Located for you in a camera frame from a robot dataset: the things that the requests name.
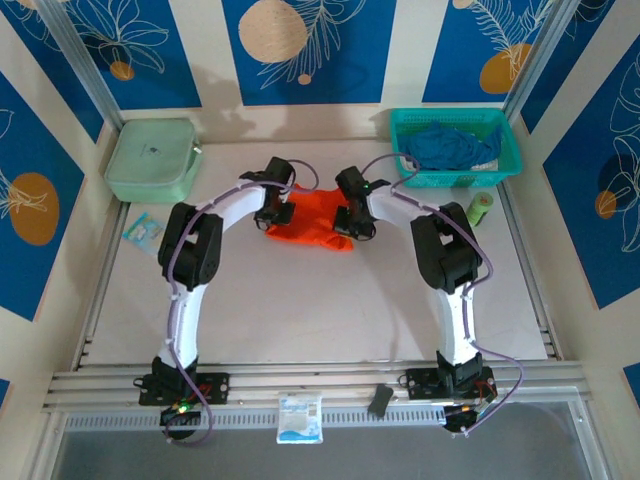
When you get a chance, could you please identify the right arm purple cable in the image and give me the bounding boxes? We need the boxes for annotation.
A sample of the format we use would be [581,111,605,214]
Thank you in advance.
[359,153,526,440]

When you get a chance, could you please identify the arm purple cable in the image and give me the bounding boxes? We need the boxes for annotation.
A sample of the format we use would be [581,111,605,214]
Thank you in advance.
[164,158,321,447]
[359,153,526,440]

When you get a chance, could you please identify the green tape roll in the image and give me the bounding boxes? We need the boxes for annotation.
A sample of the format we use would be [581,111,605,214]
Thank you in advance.
[466,192,495,229]

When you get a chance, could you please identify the grey slotted cable duct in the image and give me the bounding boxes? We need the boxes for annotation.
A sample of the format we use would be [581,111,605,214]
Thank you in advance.
[63,405,584,432]

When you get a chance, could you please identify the aluminium frame post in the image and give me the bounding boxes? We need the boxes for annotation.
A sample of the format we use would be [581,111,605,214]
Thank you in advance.
[502,0,576,132]
[37,0,126,132]

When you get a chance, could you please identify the blue t-shirt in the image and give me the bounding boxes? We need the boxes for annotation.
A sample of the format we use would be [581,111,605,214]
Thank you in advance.
[403,122,504,171]

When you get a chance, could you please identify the teal plastic basket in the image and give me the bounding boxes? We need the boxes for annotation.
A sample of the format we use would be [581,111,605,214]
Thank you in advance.
[389,107,524,189]

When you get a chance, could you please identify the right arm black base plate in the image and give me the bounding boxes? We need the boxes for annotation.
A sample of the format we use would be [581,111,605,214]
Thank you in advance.
[405,368,499,401]

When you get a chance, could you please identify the mint green lidded box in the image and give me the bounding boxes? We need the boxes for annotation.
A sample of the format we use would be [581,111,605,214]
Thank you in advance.
[103,118,204,205]

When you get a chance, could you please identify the blue white plastic packet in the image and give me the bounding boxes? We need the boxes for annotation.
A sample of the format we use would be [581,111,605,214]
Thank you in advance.
[122,211,166,257]

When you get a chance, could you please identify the blue floral wall panel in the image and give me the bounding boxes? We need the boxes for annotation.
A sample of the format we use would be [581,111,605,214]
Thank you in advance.
[519,0,640,135]
[222,0,399,107]
[0,69,86,322]
[542,39,640,311]
[49,0,204,111]
[422,0,549,104]

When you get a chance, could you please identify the orange t-shirt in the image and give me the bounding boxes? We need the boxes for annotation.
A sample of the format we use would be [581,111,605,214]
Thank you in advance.
[264,182,357,255]

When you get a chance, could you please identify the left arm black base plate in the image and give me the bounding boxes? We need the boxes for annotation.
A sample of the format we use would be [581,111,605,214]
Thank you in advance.
[138,372,231,406]

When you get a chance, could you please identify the black bone-shaped block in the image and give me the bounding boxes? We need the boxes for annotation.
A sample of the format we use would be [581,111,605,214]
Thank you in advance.
[367,383,395,416]

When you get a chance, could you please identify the white blue surgical mask packet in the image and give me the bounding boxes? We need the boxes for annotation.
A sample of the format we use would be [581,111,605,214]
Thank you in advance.
[276,392,325,445]

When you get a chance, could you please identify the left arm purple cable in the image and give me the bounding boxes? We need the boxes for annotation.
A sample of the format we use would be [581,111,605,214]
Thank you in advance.
[164,158,321,447]

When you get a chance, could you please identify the aluminium frame cross rail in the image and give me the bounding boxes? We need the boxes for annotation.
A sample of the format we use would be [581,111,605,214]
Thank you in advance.
[42,358,594,414]

